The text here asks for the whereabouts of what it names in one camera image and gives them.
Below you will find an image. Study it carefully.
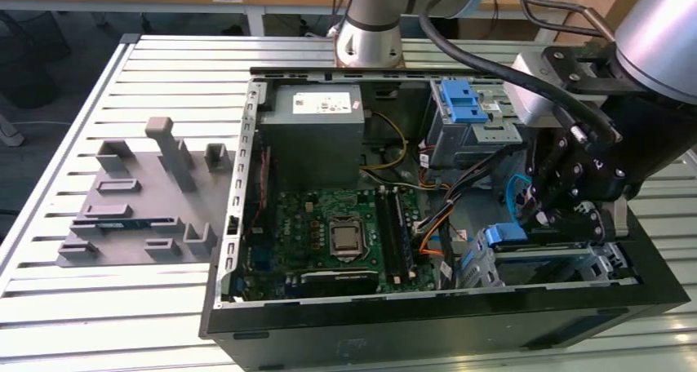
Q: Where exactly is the grey metal drive cage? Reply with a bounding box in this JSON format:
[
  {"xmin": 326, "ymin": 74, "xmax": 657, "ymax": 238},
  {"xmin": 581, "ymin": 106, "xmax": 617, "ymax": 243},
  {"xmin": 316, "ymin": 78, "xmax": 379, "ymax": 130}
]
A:
[{"xmin": 427, "ymin": 77, "xmax": 538, "ymax": 169}]

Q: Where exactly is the grey metal leg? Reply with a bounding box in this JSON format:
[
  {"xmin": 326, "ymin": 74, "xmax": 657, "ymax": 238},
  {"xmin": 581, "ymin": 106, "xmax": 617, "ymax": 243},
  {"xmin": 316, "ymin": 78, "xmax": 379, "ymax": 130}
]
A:
[{"xmin": 0, "ymin": 114, "xmax": 26, "ymax": 147}]

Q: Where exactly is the green motherboard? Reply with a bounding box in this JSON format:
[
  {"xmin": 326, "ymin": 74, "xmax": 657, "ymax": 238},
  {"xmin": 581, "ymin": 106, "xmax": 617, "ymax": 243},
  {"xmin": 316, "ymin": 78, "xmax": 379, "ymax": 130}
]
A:
[{"xmin": 244, "ymin": 186, "xmax": 436, "ymax": 299}]

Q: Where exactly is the black graphics card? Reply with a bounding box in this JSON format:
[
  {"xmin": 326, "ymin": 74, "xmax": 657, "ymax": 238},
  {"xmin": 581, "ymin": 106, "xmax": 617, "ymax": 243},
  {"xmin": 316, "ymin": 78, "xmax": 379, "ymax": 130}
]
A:
[{"xmin": 298, "ymin": 269, "xmax": 380, "ymax": 298}]

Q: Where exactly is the black wire bundle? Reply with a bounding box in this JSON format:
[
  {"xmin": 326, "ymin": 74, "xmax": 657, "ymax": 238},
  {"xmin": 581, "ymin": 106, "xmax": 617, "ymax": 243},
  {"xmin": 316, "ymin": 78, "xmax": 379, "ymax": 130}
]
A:
[{"xmin": 412, "ymin": 149, "xmax": 527, "ymax": 237}]

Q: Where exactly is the red black twisted wire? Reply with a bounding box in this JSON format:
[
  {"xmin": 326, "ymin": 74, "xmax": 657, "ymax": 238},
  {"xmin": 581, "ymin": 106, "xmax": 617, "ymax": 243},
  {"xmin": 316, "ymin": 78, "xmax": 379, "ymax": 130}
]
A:
[{"xmin": 241, "ymin": 147, "xmax": 274, "ymax": 242}]

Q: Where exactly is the metal disk bay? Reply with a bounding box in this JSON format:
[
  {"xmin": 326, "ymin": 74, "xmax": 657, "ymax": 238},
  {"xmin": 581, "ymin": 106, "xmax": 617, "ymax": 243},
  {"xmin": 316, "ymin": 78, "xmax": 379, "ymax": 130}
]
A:
[{"xmin": 459, "ymin": 223, "xmax": 627, "ymax": 290}]

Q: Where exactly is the blue plastic drive latch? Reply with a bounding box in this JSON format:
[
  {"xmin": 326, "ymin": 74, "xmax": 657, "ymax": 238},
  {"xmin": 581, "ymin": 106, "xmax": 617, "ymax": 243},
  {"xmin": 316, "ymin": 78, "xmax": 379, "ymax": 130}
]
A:
[{"xmin": 440, "ymin": 79, "xmax": 490, "ymax": 124}]

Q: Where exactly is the bare RAM stick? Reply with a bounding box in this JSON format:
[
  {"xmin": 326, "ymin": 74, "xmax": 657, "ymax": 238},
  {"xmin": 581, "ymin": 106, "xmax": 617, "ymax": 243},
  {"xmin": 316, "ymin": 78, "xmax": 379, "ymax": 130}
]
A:
[{"xmin": 73, "ymin": 219, "xmax": 180, "ymax": 230}]

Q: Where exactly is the hard disk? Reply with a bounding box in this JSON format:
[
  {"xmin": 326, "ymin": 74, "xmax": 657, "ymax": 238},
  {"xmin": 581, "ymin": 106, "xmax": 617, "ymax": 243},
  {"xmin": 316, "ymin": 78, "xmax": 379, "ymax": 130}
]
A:
[{"xmin": 486, "ymin": 223, "xmax": 594, "ymax": 254}]

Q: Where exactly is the CPU socket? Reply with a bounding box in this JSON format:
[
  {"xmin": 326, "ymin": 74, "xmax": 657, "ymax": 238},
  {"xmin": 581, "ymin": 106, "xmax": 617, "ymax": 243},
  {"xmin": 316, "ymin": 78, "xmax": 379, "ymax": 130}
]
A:
[{"xmin": 324, "ymin": 215, "xmax": 370, "ymax": 264}]

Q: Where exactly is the grey power supply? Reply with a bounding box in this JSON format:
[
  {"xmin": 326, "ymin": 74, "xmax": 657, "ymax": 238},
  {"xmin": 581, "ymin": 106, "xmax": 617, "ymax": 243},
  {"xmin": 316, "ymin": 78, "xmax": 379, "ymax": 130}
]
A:
[{"xmin": 255, "ymin": 84, "xmax": 366, "ymax": 189}]

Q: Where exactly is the silver CPU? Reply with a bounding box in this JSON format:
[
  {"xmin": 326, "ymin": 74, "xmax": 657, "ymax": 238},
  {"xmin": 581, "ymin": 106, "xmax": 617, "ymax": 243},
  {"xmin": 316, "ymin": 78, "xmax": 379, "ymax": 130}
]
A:
[{"xmin": 332, "ymin": 227, "xmax": 360, "ymax": 254}]

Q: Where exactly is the black RAM stick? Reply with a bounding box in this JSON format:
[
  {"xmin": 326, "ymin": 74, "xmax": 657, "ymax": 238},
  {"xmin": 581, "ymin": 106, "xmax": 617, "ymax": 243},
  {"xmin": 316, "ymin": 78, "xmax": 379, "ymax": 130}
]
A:
[{"xmin": 390, "ymin": 186, "xmax": 420, "ymax": 281}]

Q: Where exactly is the blue wire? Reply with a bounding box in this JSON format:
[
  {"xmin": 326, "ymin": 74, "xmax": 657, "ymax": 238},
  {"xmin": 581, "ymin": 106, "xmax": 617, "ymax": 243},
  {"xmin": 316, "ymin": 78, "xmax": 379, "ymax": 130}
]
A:
[{"xmin": 504, "ymin": 174, "xmax": 538, "ymax": 226}]

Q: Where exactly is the black open PC case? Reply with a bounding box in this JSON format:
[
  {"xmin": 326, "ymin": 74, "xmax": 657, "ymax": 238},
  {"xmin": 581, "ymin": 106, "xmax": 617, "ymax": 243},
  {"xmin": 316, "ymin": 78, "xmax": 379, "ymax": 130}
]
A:
[{"xmin": 197, "ymin": 65, "xmax": 690, "ymax": 371}]

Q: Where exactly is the yellow wire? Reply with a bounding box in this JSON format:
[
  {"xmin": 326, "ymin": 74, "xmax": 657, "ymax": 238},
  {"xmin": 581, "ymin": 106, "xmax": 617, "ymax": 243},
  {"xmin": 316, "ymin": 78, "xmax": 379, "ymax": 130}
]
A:
[{"xmin": 359, "ymin": 109, "xmax": 410, "ymax": 171}]

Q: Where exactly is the grey parts rack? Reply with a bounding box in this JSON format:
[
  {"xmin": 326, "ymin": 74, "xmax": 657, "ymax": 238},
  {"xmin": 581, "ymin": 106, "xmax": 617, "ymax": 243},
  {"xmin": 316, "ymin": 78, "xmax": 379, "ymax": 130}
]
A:
[{"xmin": 56, "ymin": 117, "xmax": 240, "ymax": 269}]

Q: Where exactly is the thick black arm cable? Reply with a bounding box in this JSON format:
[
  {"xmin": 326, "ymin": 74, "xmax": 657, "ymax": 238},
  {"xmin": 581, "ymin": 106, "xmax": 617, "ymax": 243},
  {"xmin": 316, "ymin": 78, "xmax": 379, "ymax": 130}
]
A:
[{"xmin": 416, "ymin": 0, "xmax": 625, "ymax": 144}]

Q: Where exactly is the orange flat wire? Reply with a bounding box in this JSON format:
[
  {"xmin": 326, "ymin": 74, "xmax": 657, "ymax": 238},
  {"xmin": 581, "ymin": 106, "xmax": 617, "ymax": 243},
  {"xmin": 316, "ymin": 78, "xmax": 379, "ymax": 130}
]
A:
[{"xmin": 416, "ymin": 210, "xmax": 463, "ymax": 261}]

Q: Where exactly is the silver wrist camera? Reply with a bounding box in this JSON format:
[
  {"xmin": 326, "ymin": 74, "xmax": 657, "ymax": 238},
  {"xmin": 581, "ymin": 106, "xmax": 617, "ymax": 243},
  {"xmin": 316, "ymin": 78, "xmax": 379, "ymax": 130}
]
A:
[{"xmin": 503, "ymin": 51, "xmax": 565, "ymax": 126}]

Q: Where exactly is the black side camera mount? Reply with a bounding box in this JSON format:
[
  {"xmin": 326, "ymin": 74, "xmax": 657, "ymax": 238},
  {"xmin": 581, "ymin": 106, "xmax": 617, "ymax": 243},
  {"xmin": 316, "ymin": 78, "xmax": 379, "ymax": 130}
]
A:
[{"xmin": 565, "ymin": 200, "xmax": 630, "ymax": 242}]

